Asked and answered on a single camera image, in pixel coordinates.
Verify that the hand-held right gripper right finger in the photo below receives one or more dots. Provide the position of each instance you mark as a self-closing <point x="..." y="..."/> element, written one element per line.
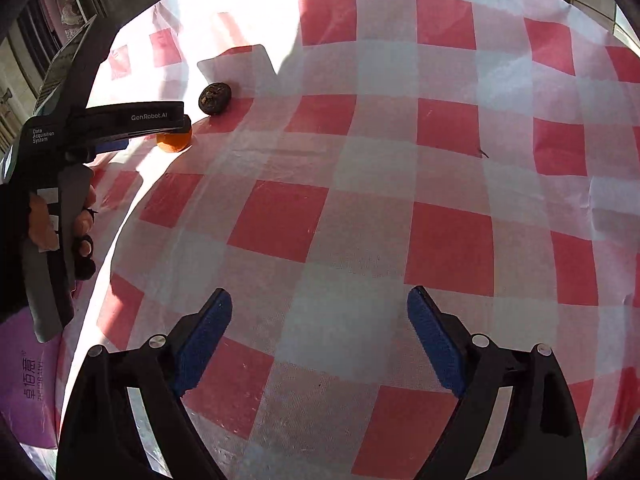
<point x="435" y="345"/>

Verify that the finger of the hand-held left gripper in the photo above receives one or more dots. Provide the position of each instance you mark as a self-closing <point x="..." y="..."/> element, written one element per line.
<point x="140" y="119"/>
<point x="111" y="145"/>

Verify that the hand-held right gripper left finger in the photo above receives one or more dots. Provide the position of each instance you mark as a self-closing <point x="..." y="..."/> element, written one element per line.
<point x="202" y="345"/>

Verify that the small orange tangerine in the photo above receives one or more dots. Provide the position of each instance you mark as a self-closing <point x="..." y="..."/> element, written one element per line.
<point x="175" y="144"/>

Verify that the person's left hand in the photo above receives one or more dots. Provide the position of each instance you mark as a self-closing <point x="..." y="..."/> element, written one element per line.
<point x="82" y="220"/>

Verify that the dark wrinkled small fruit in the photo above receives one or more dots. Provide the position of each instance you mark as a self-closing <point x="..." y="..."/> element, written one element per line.
<point x="215" y="99"/>

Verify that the red white checkered tablecloth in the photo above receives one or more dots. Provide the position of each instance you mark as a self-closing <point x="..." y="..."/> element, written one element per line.
<point x="360" y="220"/>

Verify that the purple bag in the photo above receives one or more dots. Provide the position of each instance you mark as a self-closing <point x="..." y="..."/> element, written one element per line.
<point x="30" y="375"/>

